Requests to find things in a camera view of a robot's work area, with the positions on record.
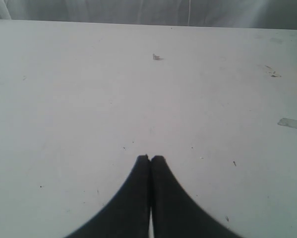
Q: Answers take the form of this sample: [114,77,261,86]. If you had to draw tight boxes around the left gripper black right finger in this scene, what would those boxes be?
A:
[151,156,238,238]

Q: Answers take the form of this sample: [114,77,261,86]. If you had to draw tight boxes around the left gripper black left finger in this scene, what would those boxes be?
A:
[68,155,151,238]

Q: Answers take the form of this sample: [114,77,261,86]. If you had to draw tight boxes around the clear tape scrap on table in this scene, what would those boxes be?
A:
[278,118,297,129]

